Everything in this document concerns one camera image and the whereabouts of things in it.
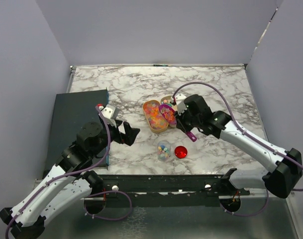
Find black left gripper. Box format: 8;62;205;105
91;119;140;157

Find purple plastic scoop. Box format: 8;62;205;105
158;104;197;142

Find clear plastic cup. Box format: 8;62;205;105
157;140;171;161

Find red round lid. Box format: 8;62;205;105
174;145;188;159

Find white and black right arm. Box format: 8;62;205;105
173;94;303;199

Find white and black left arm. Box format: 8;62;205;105
0;119;140;239

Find beige tray translucent star candies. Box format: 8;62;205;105
142;100;169;133

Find beige tray opaque star candies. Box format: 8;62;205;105
160;95;178;129

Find dark box with blue edge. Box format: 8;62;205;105
44;89;109;172

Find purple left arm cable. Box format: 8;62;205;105
4;104;112;239

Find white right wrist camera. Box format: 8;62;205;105
175;94;187;115

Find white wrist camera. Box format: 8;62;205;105
99;104;119;127
175;94;187;115

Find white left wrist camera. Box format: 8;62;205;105
99;104;119;127

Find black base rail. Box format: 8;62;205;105
84;174;250;208

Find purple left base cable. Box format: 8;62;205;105
83;189;133;222

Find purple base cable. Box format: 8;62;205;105
223;191;269;217
83;189;133;222

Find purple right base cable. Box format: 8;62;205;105
223;191;269;217

